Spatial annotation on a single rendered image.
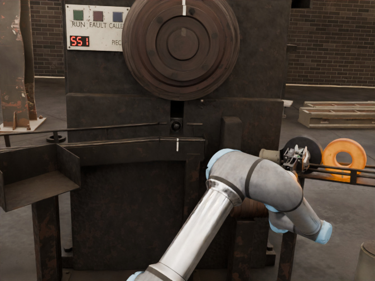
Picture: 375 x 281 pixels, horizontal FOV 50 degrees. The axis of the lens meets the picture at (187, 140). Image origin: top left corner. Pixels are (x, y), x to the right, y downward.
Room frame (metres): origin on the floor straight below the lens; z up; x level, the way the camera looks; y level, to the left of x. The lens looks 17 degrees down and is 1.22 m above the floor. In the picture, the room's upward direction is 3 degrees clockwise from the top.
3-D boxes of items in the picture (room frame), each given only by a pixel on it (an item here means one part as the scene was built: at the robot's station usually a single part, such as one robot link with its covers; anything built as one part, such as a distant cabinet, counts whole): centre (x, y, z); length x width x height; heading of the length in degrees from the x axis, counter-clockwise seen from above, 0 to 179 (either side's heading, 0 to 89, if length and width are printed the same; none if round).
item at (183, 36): (1.58, 0.04, 1.11); 0.28 x 0.06 x 0.28; 96
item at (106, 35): (1.75, 0.39, 1.15); 0.26 x 0.02 x 0.18; 96
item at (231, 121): (1.71, -0.19, 0.68); 0.11 x 0.08 x 0.24; 6
